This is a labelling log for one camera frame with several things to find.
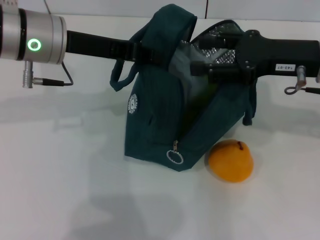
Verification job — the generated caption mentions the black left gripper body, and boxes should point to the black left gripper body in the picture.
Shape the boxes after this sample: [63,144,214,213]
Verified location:
[65,29,136,62]

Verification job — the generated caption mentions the dark teal insulated lunch bag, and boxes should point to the dark teal insulated lunch bag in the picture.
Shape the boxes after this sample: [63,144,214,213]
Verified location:
[109,3,259,173]

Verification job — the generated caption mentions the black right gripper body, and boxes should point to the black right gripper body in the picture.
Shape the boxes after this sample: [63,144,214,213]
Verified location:
[235,29,320,87]

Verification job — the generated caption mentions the right arm cable with silver plug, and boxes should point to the right arm cable with silver plug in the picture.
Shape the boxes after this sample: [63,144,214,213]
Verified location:
[284,65,320,96]

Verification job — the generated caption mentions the arm cable with silver plug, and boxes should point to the arm cable with silver plug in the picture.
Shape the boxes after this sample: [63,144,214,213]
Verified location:
[284,65,320,96]
[22,60,75,89]

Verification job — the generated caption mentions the orange-yellow pear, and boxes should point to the orange-yellow pear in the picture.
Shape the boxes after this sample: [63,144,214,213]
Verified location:
[207,139,255,184]

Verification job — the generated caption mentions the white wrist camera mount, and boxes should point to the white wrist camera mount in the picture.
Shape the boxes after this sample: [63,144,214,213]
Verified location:
[0,0,20,10]

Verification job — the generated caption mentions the left arm cable with silver plug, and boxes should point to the left arm cable with silver plug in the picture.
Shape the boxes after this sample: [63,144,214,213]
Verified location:
[22,60,75,89]

